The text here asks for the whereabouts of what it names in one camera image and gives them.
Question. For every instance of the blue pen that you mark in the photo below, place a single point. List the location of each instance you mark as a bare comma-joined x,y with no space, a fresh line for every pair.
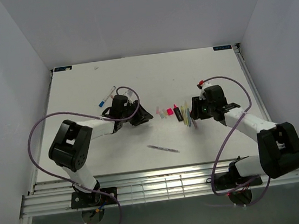
191,119

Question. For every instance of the yellow highlighter pen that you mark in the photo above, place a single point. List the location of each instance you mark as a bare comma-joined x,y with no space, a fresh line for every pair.
183,114

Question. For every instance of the red pen clear cap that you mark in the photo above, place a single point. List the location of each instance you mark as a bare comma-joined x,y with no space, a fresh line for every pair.
194,124

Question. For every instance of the clear blue pen cap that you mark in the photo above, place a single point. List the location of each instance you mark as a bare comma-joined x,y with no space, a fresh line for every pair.
162,115

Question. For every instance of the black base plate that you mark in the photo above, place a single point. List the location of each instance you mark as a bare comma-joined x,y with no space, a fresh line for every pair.
86,200
224,181

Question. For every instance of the white marker blue cap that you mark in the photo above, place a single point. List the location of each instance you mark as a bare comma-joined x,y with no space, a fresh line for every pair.
107,96

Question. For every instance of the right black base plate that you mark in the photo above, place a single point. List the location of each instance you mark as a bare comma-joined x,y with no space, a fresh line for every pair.
224,181

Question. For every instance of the thin yellow pen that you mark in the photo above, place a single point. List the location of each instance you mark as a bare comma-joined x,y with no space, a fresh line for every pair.
186,108

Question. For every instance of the pink highlighter cap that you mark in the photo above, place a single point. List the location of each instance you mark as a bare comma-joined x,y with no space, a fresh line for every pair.
169,111

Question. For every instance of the left blue corner label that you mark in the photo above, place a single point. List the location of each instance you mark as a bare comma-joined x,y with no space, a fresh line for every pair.
63,68

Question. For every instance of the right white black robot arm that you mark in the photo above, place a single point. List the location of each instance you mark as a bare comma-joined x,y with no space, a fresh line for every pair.
278,144

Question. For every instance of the right blue corner label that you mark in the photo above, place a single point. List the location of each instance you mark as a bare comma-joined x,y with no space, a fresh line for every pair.
222,47

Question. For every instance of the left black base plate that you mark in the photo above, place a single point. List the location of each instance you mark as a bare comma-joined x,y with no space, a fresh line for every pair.
86,200

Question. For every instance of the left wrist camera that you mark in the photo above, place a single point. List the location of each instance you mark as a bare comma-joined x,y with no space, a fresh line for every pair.
128,94

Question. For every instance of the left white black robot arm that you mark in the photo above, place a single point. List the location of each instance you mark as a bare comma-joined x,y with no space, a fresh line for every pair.
70,147

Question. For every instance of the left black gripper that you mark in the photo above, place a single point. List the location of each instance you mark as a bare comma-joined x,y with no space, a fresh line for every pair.
142,116

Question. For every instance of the black pink highlighter body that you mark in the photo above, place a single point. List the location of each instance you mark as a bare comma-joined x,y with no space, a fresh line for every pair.
178,113

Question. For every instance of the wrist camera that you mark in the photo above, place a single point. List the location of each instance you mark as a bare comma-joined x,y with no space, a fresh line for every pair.
203,86
128,94

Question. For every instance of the blue corner label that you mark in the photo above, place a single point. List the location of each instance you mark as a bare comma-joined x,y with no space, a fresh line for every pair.
222,47
63,68

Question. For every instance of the grey black pen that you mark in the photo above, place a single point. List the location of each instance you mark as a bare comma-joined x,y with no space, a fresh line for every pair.
163,148

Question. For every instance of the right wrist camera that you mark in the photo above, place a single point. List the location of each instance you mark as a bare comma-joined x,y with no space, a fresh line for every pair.
203,86

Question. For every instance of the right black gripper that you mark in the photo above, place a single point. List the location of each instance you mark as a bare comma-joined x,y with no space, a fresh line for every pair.
195,113

